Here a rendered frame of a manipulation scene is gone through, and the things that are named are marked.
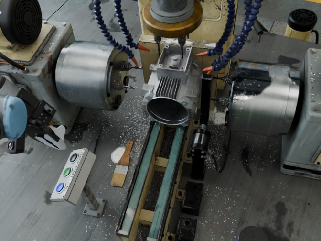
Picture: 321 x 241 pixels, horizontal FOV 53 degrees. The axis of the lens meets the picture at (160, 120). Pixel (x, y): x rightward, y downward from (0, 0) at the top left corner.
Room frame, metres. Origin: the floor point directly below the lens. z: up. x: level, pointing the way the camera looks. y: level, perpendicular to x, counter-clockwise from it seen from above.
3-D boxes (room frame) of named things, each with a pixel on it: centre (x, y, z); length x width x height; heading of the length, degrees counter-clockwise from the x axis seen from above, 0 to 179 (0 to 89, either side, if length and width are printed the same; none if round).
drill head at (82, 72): (0.91, 0.27, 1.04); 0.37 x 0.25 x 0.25; 71
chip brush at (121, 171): (0.63, 0.16, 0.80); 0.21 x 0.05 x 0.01; 162
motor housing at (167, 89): (0.79, -0.06, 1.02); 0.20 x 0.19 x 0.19; 161
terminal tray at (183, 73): (0.83, -0.07, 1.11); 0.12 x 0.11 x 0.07; 161
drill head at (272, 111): (0.68, -0.37, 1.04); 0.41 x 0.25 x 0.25; 71
